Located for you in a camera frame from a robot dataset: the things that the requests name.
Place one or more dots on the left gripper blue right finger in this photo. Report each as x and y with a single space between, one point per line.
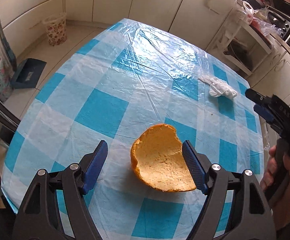
196 166

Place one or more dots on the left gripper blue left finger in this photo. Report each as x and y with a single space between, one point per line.
91 165

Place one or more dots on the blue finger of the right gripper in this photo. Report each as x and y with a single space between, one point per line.
255 97
264 113

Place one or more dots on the orange pomelo peel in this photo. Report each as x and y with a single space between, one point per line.
157 160

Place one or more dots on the white lower kitchen cabinets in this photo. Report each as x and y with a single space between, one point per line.
196 21

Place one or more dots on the person's right hand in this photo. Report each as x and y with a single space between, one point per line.
273 172

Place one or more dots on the white drawer cabinet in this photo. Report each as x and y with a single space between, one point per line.
273 79

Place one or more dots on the white crumpled tissue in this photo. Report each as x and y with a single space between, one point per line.
218 87

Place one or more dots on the black frying pan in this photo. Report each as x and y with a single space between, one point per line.
238 52

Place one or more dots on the white storage rack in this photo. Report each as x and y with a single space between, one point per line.
258 46

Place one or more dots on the blue checkered plastic tablecloth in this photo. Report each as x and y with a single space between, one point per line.
125 80

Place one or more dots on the blue dustpan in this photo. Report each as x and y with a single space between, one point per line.
27 74

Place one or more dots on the floral waste basket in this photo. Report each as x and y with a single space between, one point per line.
55 27

